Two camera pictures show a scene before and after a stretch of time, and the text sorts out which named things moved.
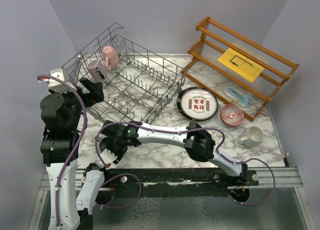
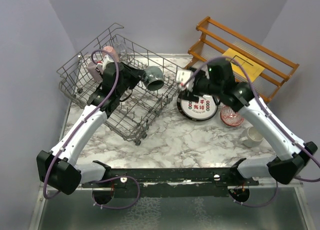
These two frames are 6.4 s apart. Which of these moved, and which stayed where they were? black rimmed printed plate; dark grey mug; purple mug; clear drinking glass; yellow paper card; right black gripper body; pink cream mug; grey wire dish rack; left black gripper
Moved: left black gripper; right black gripper body; dark grey mug
Stayed: purple mug; clear drinking glass; yellow paper card; pink cream mug; black rimmed printed plate; grey wire dish rack
